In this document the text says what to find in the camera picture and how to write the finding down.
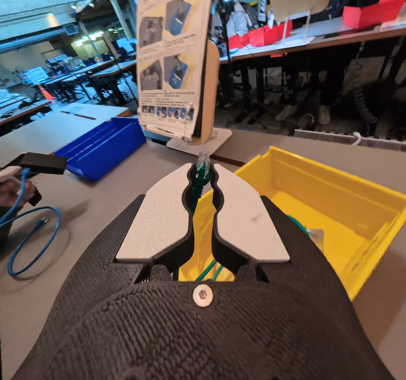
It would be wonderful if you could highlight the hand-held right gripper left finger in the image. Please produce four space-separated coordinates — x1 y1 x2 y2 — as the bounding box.
116 163 195 272

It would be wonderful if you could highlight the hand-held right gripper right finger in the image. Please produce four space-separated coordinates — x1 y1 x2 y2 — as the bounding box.
211 164 291 274

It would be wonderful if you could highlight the blue ethernet cable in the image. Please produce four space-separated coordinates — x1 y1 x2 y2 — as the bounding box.
0 167 62 276

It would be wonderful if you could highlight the black network switch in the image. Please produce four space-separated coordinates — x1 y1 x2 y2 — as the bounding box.
20 152 68 175

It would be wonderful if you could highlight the green ethernet cable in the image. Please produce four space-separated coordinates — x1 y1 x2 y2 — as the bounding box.
172 151 325 282

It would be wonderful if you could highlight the yellow plastic bin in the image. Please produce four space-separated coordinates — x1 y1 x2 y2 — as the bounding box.
178 146 406 302

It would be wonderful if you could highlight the person's left hand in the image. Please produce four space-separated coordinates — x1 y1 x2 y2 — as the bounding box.
0 181 35 208

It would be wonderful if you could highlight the blue plastic bin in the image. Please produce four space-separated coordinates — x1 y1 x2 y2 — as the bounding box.
54 117 147 183

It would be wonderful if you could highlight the row of work tables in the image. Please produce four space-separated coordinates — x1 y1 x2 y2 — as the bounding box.
0 58 137 127

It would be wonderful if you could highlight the printed instruction sheet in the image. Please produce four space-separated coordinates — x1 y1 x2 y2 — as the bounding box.
136 0 217 140

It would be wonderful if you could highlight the red plastic bin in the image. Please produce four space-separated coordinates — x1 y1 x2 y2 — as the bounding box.
228 22 294 49
342 0 406 29

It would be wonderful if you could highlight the long background table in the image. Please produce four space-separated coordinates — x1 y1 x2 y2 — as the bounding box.
219 18 406 62

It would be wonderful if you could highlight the grey cable tray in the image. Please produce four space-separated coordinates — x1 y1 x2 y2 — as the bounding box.
293 129 406 152

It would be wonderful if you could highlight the black coiled cable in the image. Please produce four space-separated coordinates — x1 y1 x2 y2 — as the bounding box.
354 86 378 125

